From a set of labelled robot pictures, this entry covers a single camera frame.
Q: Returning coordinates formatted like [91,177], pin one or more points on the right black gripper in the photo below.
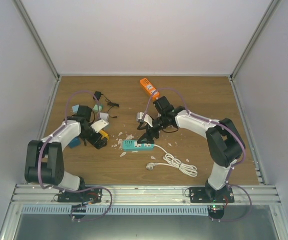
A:
[147,135]

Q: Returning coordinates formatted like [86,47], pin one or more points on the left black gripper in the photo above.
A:
[98,145]

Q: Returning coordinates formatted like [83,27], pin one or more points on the blue power socket cube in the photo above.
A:
[74,142]

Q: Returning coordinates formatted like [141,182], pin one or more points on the yellow socket cube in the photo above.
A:
[104,135]

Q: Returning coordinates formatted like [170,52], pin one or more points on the green charger plug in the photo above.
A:
[97,108]

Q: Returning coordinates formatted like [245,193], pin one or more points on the light blue charger plug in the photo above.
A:
[75,108]

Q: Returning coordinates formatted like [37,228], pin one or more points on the black adapter with cable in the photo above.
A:
[111,104]

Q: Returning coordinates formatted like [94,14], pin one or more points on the orange power socket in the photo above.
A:
[149,88]

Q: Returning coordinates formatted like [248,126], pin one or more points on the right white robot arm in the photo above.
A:
[224,141]

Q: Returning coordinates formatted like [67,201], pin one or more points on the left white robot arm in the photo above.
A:
[44,159]

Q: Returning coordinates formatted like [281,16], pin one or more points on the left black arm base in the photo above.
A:
[92,196]

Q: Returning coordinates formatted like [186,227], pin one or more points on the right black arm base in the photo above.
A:
[206,194]

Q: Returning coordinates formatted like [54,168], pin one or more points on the white paint flakes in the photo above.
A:
[169,158]

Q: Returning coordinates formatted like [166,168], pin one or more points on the white usb charger block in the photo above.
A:
[104,116]

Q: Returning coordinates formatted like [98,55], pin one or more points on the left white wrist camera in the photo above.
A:
[99,125]

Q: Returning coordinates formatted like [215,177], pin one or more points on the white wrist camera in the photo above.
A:
[99,125]
[142,117]

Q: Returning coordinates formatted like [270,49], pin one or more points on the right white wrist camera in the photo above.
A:
[142,117]

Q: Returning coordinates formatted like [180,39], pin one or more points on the light blue cable duct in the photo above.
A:
[117,210]

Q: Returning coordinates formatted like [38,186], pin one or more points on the aluminium front rail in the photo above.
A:
[151,195]

